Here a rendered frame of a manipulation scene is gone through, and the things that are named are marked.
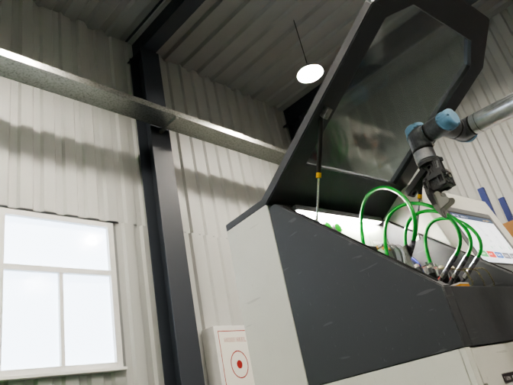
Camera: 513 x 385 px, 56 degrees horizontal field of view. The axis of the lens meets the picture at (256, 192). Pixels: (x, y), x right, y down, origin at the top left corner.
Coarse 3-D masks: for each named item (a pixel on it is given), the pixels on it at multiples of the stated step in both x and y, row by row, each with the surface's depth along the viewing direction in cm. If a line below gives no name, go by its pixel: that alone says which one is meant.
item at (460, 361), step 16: (448, 352) 125; (464, 352) 122; (384, 368) 139; (400, 368) 135; (416, 368) 131; (432, 368) 128; (448, 368) 124; (464, 368) 121; (336, 384) 152; (352, 384) 147; (368, 384) 142; (384, 384) 138; (400, 384) 134; (416, 384) 131; (432, 384) 127; (448, 384) 124; (464, 384) 121; (480, 384) 118
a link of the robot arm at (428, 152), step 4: (424, 148) 173; (428, 148) 173; (432, 148) 174; (416, 152) 175; (420, 152) 174; (424, 152) 173; (428, 152) 173; (432, 152) 173; (416, 156) 175; (420, 156) 173; (424, 156) 172; (428, 156) 172; (432, 156) 172; (416, 160) 175; (420, 160) 174
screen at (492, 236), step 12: (456, 216) 224; (468, 216) 233; (480, 216) 243; (468, 228) 223; (480, 228) 231; (492, 228) 241; (468, 240) 214; (492, 240) 230; (504, 240) 239; (492, 252) 220; (504, 252) 228; (504, 264) 218
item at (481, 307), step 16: (464, 288) 135; (480, 288) 141; (496, 288) 147; (512, 288) 154; (464, 304) 131; (480, 304) 136; (496, 304) 142; (512, 304) 148; (464, 320) 127; (480, 320) 132; (496, 320) 138; (512, 320) 144; (480, 336) 129; (496, 336) 134; (512, 336) 139
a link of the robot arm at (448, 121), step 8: (440, 112) 170; (448, 112) 167; (432, 120) 171; (440, 120) 168; (448, 120) 166; (456, 120) 168; (424, 128) 173; (432, 128) 171; (440, 128) 169; (448, 128) 168; (456, 128) 171; (432, 136) 172; (440, 136) 172; (448, 136) 173; (456, 136) 174
